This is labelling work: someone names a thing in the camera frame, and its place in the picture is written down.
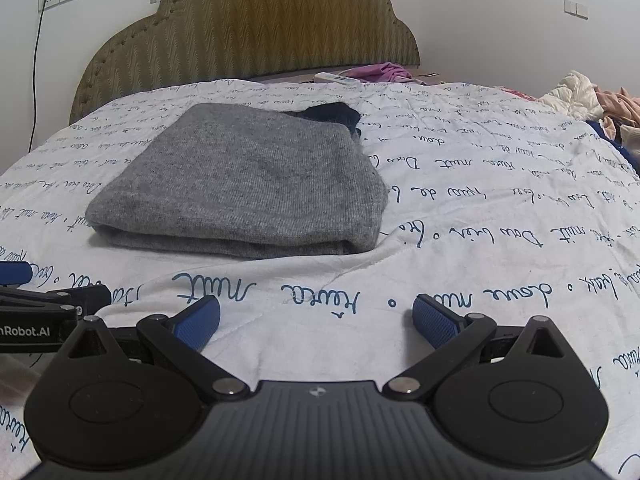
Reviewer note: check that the white light switch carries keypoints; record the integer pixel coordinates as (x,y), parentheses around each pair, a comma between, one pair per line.
(576,8)

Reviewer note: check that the grey sweater with navy sleeves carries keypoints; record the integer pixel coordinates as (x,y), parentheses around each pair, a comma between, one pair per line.
(240,185)

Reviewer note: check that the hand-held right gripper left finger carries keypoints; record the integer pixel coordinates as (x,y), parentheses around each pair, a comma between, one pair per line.
(197,321)

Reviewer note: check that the cream white jacket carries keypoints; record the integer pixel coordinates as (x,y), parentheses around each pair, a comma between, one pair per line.
(570,95)

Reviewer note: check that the purple cloth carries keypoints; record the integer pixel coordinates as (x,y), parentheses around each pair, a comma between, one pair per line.
(382,71)

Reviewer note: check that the white blanket with script print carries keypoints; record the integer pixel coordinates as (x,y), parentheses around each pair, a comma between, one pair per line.
(475,210)

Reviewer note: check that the white power strip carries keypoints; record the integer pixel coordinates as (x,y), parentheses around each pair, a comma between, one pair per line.
(336,78)

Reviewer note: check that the olive padded headboard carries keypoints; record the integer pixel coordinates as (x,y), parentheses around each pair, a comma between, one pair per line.
(250,20)

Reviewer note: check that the peach cloth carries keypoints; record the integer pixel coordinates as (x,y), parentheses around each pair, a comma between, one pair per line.
(620,107)

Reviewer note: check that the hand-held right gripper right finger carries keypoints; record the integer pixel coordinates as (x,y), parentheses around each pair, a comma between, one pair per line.
(434,317)

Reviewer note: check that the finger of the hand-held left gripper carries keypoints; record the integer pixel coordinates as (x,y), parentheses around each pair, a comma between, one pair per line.
(14,274)
(85,298)

